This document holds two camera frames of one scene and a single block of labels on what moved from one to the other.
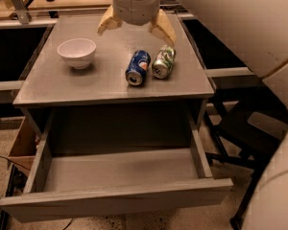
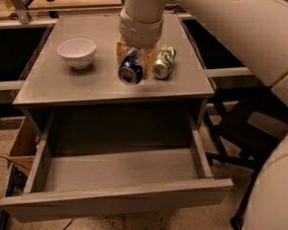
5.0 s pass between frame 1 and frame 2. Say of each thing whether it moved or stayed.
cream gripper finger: moved
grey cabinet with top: stayed
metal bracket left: stayed
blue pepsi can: moved
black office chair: stayed
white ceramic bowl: stayed
